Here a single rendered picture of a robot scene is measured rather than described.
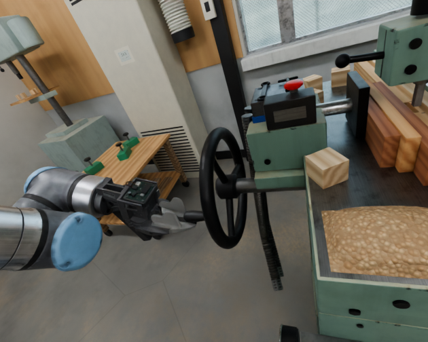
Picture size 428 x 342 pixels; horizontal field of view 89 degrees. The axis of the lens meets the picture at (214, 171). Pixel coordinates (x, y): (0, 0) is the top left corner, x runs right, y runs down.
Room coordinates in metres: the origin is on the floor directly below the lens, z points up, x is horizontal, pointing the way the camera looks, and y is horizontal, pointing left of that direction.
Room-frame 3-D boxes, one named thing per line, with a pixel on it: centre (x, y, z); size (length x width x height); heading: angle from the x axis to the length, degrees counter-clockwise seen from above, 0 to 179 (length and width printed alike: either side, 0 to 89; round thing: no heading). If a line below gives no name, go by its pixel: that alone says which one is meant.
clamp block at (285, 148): (0.39, -0.17, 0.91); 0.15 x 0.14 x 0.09; 153
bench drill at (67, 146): (2.22, 1.11, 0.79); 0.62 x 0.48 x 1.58; 57
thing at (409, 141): (0.30, -0.30, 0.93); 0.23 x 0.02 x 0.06; 153
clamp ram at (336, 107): (0.35, -0.25, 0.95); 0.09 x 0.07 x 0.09; 153
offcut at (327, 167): (0.25, -0.16, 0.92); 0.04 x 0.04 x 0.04; 1
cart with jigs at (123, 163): (1.52, 0.63, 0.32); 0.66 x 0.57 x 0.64; 152
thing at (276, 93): (0.39, -0.16, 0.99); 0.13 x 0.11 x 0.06; 153
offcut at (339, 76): (0.56, -0.41, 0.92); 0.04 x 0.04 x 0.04; 53
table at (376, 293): (0.35, -0.25, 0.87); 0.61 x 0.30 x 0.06; 153
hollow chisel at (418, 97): (0.27, -0.32, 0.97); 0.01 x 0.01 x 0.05; 63
